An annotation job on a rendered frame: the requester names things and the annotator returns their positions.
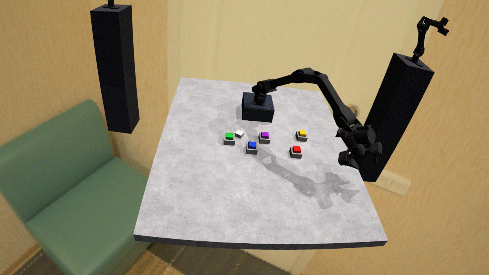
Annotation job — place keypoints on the yellow button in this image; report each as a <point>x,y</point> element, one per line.
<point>301,136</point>

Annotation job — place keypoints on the red button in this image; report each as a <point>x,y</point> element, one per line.
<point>295,152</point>

